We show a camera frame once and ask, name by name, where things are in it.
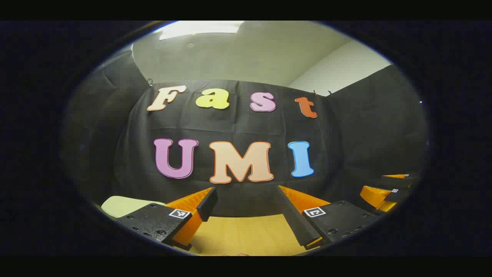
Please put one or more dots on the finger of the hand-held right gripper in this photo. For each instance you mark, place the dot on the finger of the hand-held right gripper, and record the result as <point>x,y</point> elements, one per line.
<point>403,181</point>
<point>374,196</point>

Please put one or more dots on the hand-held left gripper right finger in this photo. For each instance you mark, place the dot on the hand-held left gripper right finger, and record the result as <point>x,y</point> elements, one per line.
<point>296,219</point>

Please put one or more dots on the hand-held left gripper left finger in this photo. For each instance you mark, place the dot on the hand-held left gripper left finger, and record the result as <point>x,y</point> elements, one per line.
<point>207,204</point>

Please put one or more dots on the green desktop garbage bin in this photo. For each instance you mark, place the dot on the green desktop garbage bin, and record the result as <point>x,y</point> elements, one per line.
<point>123,206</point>

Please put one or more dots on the wooden desktop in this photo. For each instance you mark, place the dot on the wooden desktop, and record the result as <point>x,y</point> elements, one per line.
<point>246,234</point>

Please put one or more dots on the black backdrop cloth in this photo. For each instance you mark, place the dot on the black backdrop cloth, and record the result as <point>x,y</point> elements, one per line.
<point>238,123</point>

